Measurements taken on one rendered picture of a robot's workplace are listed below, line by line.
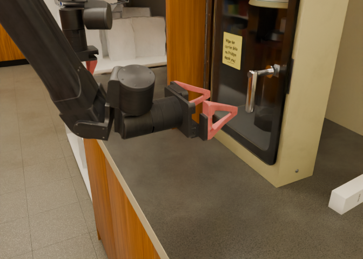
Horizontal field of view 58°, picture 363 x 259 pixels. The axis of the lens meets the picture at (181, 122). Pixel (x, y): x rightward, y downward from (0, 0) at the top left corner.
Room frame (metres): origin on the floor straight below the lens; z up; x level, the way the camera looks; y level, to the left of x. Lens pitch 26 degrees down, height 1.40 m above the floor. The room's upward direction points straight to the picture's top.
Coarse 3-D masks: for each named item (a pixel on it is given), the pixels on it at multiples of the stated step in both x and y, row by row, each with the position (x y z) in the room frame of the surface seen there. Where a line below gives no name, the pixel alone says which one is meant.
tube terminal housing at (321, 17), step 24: (312, 0) 0.61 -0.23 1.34; (336, 0) 0.64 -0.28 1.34; (312, 24) 0.62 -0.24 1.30; (336, 24) 0.65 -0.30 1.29; (312, 48) 0.62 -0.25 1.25; (336, 48) 0.65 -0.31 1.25; (312, 72) 0.63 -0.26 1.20; (288, 96) 0.61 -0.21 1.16; (312, 96) 0.63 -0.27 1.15; (288, 120) 0.61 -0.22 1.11; (312, 120) 0.64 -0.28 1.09; (288, 144) 0.61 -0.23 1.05; (312, 144) 0.65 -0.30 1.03; (264, 168) 0.65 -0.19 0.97; (288, 168) 0.62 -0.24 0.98; (312, 168) 0.65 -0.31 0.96
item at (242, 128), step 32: (224, 0) 0.81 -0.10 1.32; (256, 0) 0.71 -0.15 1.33; (288, 0) 0.63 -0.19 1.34; (256, 32) 0.70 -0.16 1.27; (288, 32) 0.62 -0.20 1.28; (224, 64) 0.80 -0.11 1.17; (256, 64) 0.69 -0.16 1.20; (288, 64) 0.61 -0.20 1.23; (224, 96) 0.79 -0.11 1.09; (256, 96) 0.68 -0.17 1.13; (224, 128) 0.79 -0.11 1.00; (256, 128) 0.67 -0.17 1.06
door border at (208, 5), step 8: (208, 0) 0.88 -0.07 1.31; (208, 8) 0.88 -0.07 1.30; (208, 16) 0.88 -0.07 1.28; (208, 24) 0.88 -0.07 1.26; (296, 24) 0.61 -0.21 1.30; (208, 32) 0.88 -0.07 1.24; (208, 40) 0.87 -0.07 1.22; (208, 48) 0.87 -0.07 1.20; (208, 56) 0.87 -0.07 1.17; (208, 64) 0.87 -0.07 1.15; (208, 72) 0.87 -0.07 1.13; (208, 80) 0.87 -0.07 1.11; (208, 88) 0.87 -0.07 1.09
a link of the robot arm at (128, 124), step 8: (120, 112) 0.48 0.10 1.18; (120, 120) 0.48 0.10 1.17; (128, 120) 0.48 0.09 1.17; (136, 120) 0.49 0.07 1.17; (144, 120) 0.49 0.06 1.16; (120, 128) 0.49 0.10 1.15; (128, 128) 0.48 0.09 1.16; (136, 128) 0.48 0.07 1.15; (144, 128) 0.49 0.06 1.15; (152, 128) 0.50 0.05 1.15; (128, 136) 0.48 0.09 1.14; (136, 136) 0.50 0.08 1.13
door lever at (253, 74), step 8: (248, 72) 0.63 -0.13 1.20; (256, 72) 0.62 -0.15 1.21; (264, 72) 0.64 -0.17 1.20; (272, 72) 0.64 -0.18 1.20; (248, 80) 0.63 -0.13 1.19; (256, 80) 0.62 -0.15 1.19; (248, 88) 0.63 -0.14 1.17; (256, 88) 0.63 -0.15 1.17; (248, 96) 0.63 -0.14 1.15; (248, 104) 0.62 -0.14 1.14; (248, 112) 0.62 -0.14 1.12
